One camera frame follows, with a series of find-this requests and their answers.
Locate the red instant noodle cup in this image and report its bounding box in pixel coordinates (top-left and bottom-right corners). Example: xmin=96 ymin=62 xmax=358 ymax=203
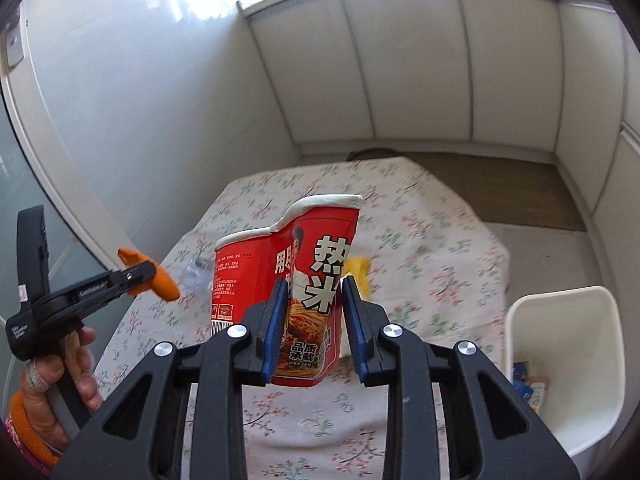
xmin=210 ymin=194 xmax=362 ymax=388

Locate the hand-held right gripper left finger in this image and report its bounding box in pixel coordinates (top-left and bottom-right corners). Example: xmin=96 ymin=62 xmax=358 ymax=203
xmin=50 ymin=277 xmax=291 ymax=480

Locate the white drawer cabinet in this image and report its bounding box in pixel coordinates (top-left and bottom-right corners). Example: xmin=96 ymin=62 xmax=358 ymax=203
xmin=552 ymin=0 xmax=640 ymax=281

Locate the floral tablecloth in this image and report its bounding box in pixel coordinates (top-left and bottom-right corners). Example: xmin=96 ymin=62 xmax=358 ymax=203
xmin=92 ymin=157 xmax=511 ymax=480

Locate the white plastic bin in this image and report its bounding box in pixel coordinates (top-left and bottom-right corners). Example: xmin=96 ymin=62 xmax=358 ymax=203
xmin=504 ymin=285 xmax=627 ymax=458

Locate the person's left hand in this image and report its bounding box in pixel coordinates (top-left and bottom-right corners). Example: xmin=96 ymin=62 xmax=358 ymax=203
xmin=19 ymin=326 xmax=104 ymax=453

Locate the olive floor mat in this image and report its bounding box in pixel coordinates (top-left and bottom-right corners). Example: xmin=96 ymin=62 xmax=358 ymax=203
xmin=347 ymin=147 xmax=588 ymax=233

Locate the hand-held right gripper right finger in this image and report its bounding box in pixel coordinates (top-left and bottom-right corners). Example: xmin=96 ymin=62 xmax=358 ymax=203
xmin=340 ymin=275 xmax=576 ymax=480

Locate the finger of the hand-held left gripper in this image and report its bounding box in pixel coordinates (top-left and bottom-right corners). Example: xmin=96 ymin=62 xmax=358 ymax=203
xmin=107 ymin=259 xmax=157 ymax=292

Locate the yellow sachet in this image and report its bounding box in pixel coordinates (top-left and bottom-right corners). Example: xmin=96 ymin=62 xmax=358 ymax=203
xmin=345 ymin=256 xmax=372 ymax=301

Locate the silver ring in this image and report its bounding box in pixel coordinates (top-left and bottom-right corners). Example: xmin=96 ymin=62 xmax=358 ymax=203
xmin=26 ymin=362 xmax=52 ymax=391

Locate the orange bracelet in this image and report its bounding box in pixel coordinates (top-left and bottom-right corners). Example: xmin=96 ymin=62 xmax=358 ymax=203
xmin=6 ymin=392 xmax=58 ymax=466

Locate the clear plastic wrapper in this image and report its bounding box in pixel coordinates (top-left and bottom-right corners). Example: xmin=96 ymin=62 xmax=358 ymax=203
xmin=181 ymin=255 xmax=213 ymax=291

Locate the glass door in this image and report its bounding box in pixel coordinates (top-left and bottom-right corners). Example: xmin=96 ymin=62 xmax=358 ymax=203
xmin=0 ymin=92 xmax=117 ymax=396

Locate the white cabinet door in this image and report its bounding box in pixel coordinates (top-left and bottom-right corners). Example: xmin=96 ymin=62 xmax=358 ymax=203
xmin=244 ymin=0 xmax=376 ymax=147
xmin=454 ymin=0 xmax=563 ymax=155
xmin=342 ymin=0 xmax=474 ymax=141

